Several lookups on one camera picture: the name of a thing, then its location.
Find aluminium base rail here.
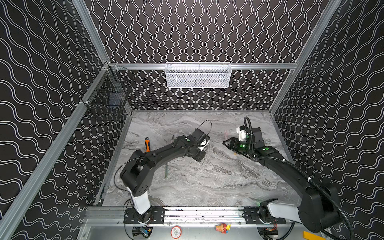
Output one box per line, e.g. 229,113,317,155
85,202,300,227

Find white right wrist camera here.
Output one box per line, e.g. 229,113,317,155
236,126,248,142

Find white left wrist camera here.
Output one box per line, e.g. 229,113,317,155
199,139,210,151

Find small red yellow toy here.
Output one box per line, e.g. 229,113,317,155
215,223,231,234

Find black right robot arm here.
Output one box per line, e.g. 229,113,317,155
223,138,344,233

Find yellow block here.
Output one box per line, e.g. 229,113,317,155
303,231,326,240

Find black wire mesh basket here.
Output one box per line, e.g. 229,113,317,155
83,63,132,122

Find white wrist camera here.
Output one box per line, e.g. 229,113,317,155
236,126,248,142
199,139,210,151

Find orange handled screwdriver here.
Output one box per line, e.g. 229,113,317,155
145,137,151,152

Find white wire mesh basket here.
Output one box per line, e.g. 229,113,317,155
165,62,232,89

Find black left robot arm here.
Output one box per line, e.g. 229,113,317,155
120,129,210,215

